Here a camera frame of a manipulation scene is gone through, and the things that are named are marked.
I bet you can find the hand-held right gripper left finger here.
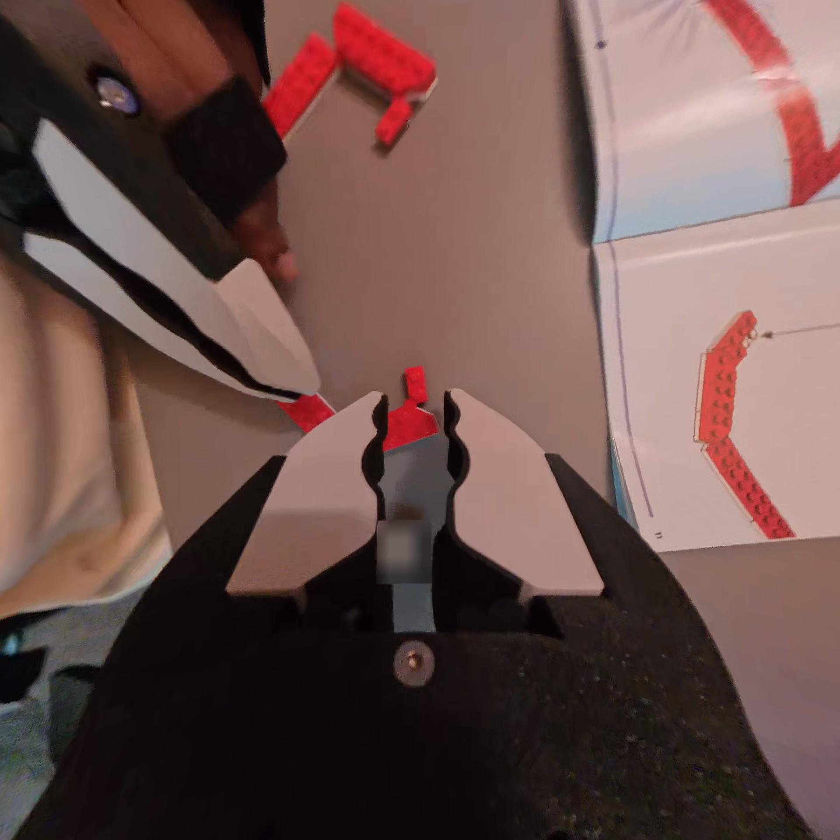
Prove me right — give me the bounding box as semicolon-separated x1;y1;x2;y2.
225;391;389;595

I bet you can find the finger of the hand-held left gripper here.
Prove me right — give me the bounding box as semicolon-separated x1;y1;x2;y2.
21;225;304;403
31;117;322;397

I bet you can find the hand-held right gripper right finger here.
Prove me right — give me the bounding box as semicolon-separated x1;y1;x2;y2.
444;388;606;597

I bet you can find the grey desk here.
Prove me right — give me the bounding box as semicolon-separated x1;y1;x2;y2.
131;0;840;840

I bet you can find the person's left hand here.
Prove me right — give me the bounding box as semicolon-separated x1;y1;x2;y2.
71;0;299;284

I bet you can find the person's beige shirt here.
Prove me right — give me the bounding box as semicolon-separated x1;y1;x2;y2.
0;249;173;621

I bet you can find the white instruction booklet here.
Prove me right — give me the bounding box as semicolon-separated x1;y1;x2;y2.
566;0;840;553

